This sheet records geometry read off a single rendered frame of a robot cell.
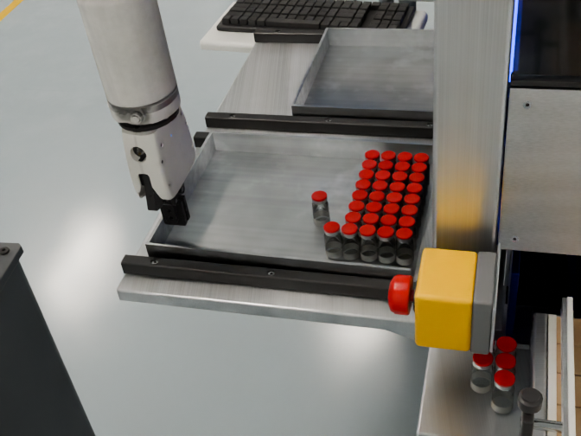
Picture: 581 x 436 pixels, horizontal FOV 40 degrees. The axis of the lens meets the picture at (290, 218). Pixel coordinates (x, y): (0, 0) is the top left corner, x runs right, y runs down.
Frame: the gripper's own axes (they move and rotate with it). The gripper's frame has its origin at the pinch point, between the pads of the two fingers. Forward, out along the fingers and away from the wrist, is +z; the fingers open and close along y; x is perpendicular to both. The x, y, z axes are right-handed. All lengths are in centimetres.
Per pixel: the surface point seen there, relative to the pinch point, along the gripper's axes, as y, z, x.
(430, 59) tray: 49, 5, -28
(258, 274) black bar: -8.0, 2.6, -13.6
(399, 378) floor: 50, 93, -20
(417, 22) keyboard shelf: 78, 13, -22
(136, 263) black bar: -8.1, 2.4, 2.8
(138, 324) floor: 57, 92, 53
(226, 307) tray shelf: -11.2, 5.6, -9.8
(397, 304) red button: -20.0, -7.3, -32.7
